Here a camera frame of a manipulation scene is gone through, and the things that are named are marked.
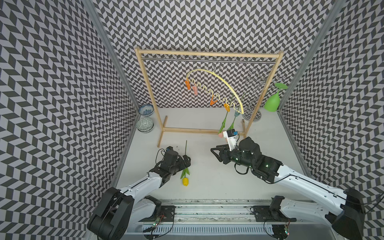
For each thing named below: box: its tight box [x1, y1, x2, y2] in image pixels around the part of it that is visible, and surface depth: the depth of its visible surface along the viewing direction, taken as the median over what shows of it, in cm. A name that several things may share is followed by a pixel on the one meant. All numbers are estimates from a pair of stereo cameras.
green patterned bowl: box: [136, 117, 155, 133], surface depth 107 cm
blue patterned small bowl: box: [138, 104, 155, 117], surface depth 118 cm
